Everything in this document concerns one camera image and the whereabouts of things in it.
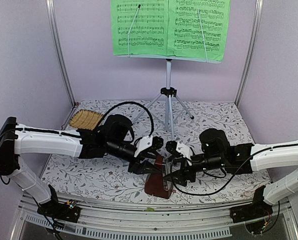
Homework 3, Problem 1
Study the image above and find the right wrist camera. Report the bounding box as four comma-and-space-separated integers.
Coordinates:
166, 140, 194, 166

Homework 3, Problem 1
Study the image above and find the aluminium corner post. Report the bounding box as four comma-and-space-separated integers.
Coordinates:
45, 0, 76, 107
235, 0, 264, 108

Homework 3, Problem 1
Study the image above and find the dark red metronome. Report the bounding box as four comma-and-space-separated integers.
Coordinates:
144, 155, 173, 199

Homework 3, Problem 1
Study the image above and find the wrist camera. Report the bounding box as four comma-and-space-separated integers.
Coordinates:
166, 140, 194, 166
134, 135, 164, 159

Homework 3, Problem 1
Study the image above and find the aluminium front rail frame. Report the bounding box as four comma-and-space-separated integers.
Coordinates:
11, 192, 298, 240

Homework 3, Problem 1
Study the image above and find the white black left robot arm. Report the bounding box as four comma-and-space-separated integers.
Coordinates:
0, 114, 163, 223

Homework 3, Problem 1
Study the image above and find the aluminium corner post right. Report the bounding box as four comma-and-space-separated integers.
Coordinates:
235, 0, 264, 108

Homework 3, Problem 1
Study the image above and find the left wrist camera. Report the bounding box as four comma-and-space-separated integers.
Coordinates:
134, 135, 164, 159

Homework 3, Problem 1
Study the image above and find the aluminium corner post left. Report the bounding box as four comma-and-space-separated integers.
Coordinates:
45, 0, 76, 107

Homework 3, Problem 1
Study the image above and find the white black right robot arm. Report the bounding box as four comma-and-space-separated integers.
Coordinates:
164, 128, 298, 223

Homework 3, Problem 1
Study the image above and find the white perforated music stand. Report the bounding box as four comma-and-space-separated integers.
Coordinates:
117, 54, 220, 132

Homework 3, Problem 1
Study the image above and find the green sheet music page one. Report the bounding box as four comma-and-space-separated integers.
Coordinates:
110, 0, 169, 56

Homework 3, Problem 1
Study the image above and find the green sheet music stack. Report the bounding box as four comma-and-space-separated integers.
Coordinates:
167, 0, 231, 63

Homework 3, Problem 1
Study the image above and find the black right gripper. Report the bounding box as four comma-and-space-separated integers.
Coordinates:
162, 152, 225, 186

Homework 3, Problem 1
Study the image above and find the woven bamboo tray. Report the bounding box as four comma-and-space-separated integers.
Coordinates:
68, 109, 103, 130

